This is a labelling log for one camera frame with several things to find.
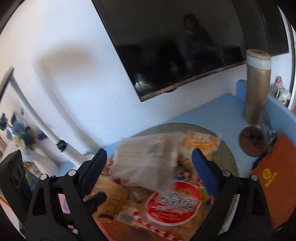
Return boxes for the pork floss toast packet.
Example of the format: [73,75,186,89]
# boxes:
[91,159,127,223]

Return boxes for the orange printed bread packet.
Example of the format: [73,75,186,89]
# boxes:
[180,131,221,160]

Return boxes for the red guoba crisps bag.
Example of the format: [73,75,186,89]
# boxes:
[117,171,214,240]

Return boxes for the large clear bread bag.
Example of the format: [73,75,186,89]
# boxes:
[110,132,185,196]

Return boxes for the white ribbed vase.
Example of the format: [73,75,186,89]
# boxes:
[22,149,59,176]

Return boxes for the brown ribbed glass bowl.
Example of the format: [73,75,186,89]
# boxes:
[94,124,238,240]

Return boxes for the orange book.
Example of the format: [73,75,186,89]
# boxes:
[250,133,296,230]

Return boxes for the blue artificial flowers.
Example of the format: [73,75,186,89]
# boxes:
[1,108,48,150]

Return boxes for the brown round coaster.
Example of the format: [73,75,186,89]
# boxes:
[239,126,267,157]

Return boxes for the brown thermos bottle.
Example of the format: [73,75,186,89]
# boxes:
[243,49,271,126]

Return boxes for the white lamp post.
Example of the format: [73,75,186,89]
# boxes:
[1,66,97,167]

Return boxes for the black wall television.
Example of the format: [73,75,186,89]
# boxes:
[93,0,288,101]

